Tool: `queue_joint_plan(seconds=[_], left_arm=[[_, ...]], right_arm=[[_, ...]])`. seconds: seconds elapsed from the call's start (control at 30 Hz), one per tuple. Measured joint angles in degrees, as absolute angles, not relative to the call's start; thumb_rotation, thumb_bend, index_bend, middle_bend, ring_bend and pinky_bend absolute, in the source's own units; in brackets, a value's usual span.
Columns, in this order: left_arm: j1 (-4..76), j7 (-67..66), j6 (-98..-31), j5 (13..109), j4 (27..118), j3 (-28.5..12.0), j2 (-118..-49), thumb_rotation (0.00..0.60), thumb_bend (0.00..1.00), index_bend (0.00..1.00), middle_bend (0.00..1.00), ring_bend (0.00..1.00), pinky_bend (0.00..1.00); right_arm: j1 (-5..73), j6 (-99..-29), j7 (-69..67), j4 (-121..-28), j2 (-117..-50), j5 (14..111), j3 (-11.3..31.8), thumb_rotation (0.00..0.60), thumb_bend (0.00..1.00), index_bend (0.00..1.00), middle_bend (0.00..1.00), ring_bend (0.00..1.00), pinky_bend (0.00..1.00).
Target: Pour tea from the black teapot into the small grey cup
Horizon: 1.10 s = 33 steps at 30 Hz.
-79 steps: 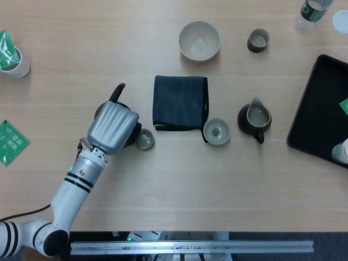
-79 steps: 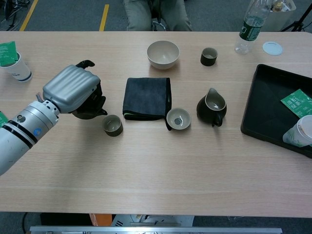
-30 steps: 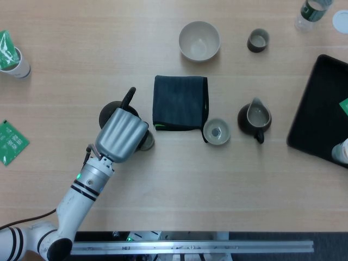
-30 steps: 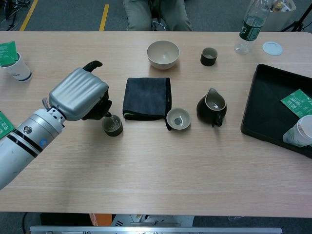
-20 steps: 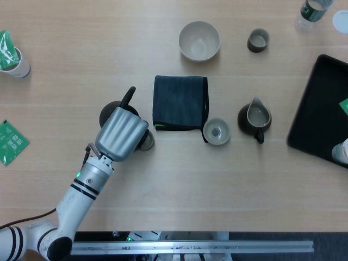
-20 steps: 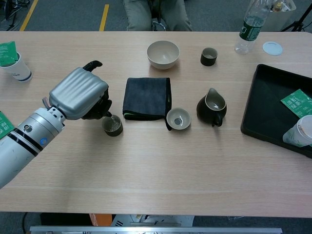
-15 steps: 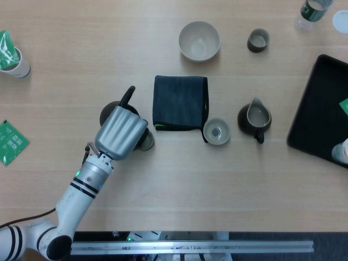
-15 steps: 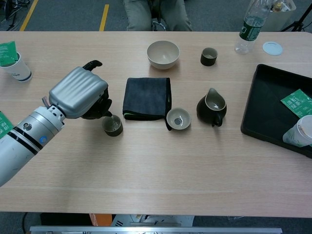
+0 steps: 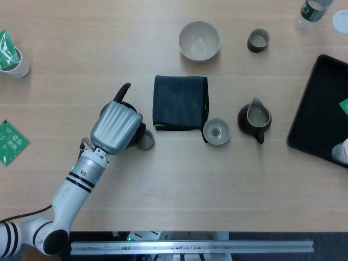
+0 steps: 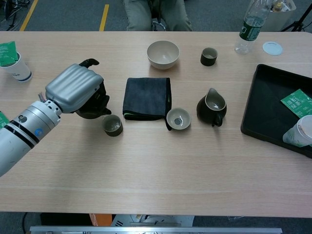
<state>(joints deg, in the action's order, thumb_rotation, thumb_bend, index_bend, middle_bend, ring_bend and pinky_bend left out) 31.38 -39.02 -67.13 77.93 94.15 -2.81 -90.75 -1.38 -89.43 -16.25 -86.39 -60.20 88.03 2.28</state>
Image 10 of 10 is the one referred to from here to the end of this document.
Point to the black stand legs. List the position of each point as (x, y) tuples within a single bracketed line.
[(11, 14)]

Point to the white green paper cup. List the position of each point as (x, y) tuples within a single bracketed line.
[(299, 134)]

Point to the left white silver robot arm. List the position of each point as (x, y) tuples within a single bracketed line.
[(22, 131)]

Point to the green tea packet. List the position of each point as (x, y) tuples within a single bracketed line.
[(7, 53), (297, 102), (3, 120)]

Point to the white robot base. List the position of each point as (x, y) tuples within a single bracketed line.
[(151, 220)]

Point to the white storage box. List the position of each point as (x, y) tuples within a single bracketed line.
[(280, 20)]

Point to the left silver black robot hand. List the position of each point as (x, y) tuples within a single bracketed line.
[(73, 87)]

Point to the dark brown ceramic pitcher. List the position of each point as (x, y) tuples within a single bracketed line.
[(203, 109)]

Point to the black plastic tray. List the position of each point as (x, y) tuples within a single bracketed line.
[(265, 109)]

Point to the dark grey folded cloth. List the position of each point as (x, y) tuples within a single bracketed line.
[(146, 97)]

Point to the small beige strainer bowl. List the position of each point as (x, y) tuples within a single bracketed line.
[(178, 118)]

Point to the black tripod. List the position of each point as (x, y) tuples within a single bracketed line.
[(296, 24)]

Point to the aluminium rail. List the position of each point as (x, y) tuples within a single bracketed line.
[(156, 230)]

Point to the clear bottle with green label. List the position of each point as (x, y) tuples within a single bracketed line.
[(251, 26)]

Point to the large beige bowl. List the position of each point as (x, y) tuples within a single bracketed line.
[(162, 54)]

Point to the dark brown ceramic teacup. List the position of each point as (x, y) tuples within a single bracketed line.
[(208, 61), (112, 131)]

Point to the seated person's legs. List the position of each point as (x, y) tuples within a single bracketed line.
[(139, 17)]

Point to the white paper cup blue stripe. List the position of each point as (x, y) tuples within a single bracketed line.
[(20, 72)]

